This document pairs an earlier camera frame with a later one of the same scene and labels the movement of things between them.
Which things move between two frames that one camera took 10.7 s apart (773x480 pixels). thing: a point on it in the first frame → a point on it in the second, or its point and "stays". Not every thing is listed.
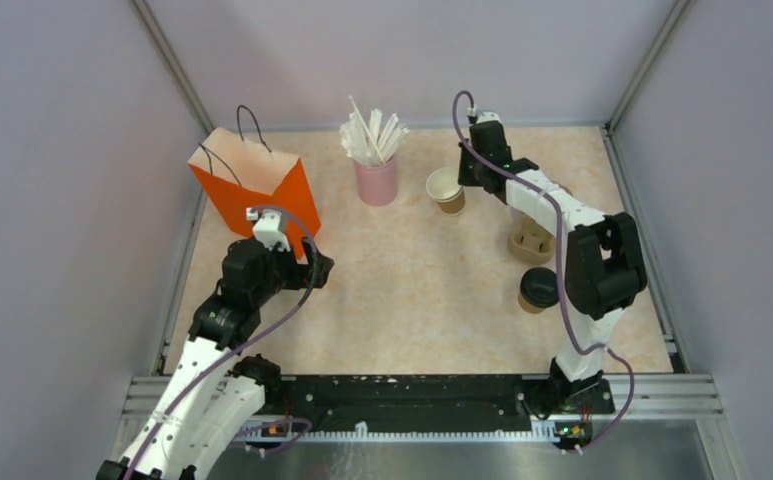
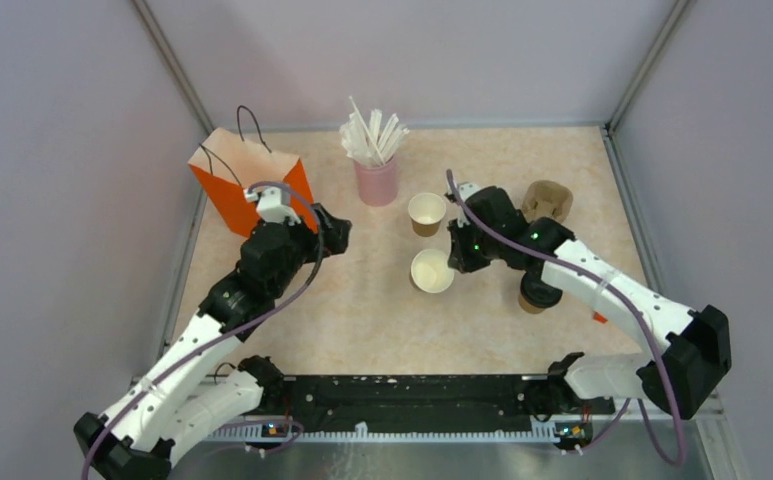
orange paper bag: x=236 y=174 stays
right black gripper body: x=469 y=168 → x=474 y=249
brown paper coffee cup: x=524 y=304 stays
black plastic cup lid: x=539 y=287 stays
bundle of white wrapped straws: x=368 y=143 stays
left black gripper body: x=283 y=271 → x=306 y=247
